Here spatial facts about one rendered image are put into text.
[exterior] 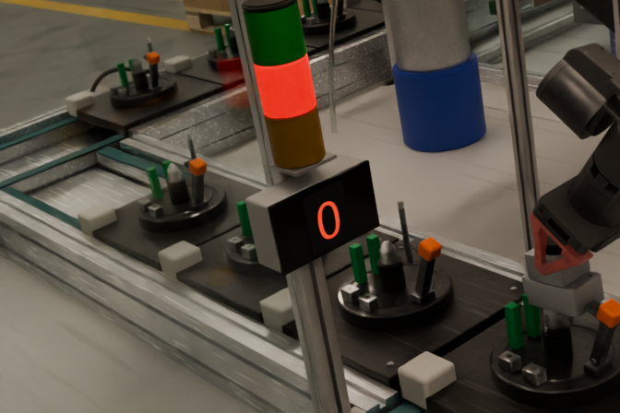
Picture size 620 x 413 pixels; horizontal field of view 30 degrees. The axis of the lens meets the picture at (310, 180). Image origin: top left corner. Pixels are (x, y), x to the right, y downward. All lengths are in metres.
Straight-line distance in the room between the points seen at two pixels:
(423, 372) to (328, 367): 0.10
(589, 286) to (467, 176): 0.86
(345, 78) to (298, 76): 1.45
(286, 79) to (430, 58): 1.05
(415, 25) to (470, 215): 0.38
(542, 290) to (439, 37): 0.95
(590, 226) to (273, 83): 0.32
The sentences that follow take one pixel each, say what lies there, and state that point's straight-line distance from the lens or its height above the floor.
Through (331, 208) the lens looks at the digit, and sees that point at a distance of 1.09.
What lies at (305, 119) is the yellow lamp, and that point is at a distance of 1.05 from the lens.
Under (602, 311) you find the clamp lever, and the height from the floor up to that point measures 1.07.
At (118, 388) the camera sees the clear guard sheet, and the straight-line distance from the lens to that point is 1.08.
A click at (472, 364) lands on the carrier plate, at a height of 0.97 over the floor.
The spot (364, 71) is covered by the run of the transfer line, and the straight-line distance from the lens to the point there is 2.52.
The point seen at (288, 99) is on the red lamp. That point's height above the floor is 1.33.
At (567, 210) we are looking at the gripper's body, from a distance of 1.09.
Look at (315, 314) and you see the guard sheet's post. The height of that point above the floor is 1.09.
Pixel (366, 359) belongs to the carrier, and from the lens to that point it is 1.31.
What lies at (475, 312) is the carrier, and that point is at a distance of 1.37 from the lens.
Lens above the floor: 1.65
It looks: 22 degrees down
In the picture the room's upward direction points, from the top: 11 degrees counter-clockwise
